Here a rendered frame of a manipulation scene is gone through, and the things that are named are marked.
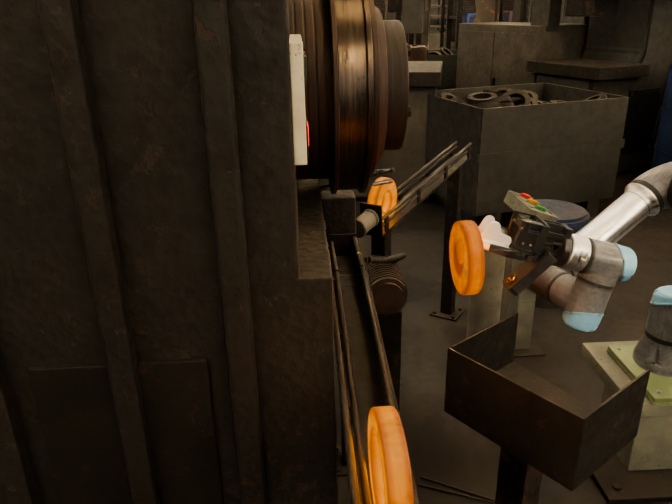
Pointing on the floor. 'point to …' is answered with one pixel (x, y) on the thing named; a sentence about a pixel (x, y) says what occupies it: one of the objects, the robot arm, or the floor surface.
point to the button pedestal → (527, 347)
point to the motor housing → (389, 313)
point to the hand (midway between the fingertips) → (468, 239)
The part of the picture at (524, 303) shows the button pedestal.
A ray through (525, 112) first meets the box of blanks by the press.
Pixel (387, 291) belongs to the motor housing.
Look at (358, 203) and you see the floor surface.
